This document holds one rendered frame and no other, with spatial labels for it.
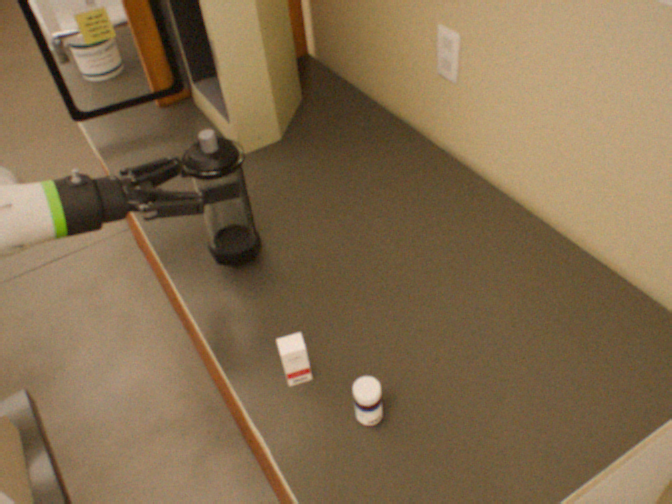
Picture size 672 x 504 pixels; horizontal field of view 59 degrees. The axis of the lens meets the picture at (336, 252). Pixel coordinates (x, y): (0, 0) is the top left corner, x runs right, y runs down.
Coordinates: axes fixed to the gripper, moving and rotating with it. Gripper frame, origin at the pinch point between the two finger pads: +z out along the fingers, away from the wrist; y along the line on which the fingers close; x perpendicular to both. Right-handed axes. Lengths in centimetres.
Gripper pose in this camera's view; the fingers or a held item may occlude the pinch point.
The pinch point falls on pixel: (214, 178)
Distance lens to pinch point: 109.4
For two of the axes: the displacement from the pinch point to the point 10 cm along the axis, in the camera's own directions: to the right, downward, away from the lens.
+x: -1.1, 7.9, 6.0
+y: -5.2, -5.6, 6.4
